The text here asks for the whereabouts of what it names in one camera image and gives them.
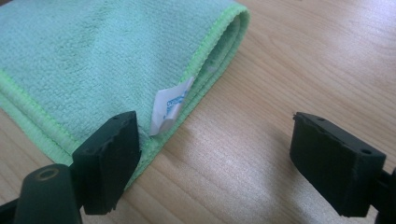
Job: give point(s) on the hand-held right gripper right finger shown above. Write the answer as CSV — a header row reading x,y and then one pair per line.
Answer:
x,y
336,161

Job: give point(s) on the green microfibre towel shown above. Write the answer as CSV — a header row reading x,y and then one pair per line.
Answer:
x,y
93,68

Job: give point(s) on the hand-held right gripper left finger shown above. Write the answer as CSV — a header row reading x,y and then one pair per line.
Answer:
x,y
106,161

